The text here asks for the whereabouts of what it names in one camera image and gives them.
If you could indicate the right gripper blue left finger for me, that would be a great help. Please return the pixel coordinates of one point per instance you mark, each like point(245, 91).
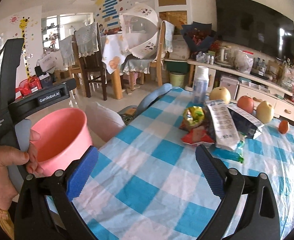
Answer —
point(81, 172)

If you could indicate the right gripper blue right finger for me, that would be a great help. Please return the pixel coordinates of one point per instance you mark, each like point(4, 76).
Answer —
point(213, 169)

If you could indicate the white blue printed package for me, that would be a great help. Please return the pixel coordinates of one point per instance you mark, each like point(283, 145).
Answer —
point(222, 128)

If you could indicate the red plastic snack bag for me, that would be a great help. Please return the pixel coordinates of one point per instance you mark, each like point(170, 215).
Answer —
point(197, 136)

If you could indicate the dark silver foil bag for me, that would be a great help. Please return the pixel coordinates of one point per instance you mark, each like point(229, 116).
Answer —
point(244, 122)

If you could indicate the pink plastic trash bin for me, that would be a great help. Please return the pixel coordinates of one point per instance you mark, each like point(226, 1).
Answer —
point(64, 137)

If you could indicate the person's left hand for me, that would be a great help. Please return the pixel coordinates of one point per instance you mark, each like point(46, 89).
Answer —
point(12, 156)

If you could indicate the red gift boxes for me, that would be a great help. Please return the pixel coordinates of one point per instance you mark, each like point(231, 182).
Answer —
point(28, 86)

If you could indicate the yellow green snack bag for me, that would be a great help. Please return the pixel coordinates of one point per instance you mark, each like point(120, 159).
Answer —
point(193, 117)

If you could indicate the blue white checkered tablecloth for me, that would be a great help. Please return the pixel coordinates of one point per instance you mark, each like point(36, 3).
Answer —
point(147, 184)

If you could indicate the red apple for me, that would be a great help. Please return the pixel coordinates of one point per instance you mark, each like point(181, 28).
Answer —
point(246, 103)

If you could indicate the yellow pear right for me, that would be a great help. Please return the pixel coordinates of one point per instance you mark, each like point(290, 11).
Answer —
point(265, 112)

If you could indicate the yellow pear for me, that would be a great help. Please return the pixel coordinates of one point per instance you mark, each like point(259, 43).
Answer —
point(265, 112)
point(220, 93)

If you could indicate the yellow pear left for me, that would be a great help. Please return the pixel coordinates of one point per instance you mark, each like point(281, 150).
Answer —
point(220, 93)

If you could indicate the small orange tangerine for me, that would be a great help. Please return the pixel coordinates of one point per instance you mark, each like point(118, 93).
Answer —
point(283, 127)

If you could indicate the blue cushion chair back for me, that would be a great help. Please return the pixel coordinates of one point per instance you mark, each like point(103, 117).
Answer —
point(152, 97)

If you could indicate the white tv cabinet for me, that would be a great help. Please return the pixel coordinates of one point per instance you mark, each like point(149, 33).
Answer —
point(240, 84)

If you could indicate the white milk bottle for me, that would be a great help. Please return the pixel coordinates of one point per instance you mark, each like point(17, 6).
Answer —
point(200, 84)

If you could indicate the green waste bin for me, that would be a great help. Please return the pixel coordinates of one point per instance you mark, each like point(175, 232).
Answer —
point(177, 79)

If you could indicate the dark wooden chair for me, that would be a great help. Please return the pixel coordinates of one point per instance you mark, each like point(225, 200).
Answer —
point(89, 53)

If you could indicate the electric kettle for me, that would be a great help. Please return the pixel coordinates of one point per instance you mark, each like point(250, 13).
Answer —
point(224, 57)

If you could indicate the white floral dining tablecloth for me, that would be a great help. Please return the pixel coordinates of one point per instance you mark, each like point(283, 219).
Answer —
point(115, 51)

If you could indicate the wooden chair light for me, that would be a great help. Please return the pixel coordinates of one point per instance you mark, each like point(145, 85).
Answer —
point(156, 61)

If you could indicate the dark flower bouquet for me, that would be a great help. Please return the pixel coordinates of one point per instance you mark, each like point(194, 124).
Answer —
point(198, 36)

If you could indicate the white mesh food cover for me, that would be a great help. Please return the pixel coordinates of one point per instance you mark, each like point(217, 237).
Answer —
point(140, 28)

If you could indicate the black flat television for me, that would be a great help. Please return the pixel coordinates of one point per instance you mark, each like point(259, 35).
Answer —
point(256, 26)

